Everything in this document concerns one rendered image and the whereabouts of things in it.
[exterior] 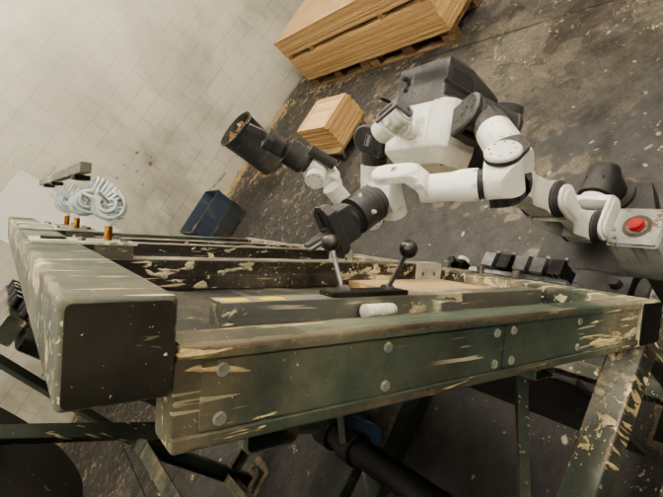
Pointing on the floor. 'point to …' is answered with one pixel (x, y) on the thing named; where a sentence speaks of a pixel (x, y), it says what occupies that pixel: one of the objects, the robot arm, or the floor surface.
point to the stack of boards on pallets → (366, 34)
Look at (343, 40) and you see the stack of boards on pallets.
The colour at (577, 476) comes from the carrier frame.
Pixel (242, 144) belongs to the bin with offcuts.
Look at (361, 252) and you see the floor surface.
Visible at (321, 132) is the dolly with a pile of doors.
